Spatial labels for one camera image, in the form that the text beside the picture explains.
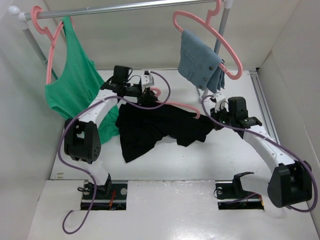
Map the blue denim garment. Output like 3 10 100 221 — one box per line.
177 29 225 93

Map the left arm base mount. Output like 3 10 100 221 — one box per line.
77 180 128 211

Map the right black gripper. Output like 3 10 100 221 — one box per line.
208 104 235 131

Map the black t shirt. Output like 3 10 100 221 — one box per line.
115 103 214 163

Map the aluminium rail right side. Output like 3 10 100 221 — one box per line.
249 70 280 144

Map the green tank top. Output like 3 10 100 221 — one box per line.
44 16 120 145

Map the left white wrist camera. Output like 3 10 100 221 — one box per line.
140 70 155 92

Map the pink hanger with denim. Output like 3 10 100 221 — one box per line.
172 0 244 80

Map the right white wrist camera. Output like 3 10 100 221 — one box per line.
211 92 228 113

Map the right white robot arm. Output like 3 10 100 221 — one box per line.
208 93 318 209

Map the pink hanger with tank top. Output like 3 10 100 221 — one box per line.
30 5 76 85

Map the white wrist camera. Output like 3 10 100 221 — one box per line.
211 92 228 113
140 70 155 92

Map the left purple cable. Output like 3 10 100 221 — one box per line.
57 71 172 235

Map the metal clothes rack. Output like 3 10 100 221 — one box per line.
8 0 233 66

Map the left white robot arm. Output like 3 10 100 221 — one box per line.
63 65 156 199

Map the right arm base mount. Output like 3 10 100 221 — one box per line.
213 171 265 210

